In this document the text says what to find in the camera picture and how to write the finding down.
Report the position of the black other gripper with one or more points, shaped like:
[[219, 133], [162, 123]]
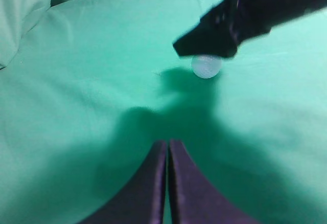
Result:
[[218, 36]]

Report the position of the green cloth backdrop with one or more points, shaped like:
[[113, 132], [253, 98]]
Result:
[[96, 82]]

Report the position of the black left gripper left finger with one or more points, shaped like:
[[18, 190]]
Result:
[[142, 199]]

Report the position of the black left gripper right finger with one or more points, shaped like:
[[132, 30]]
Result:
[[193, 199]]

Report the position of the white dimpled golf ball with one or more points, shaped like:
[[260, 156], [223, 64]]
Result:
[[206, 66]]

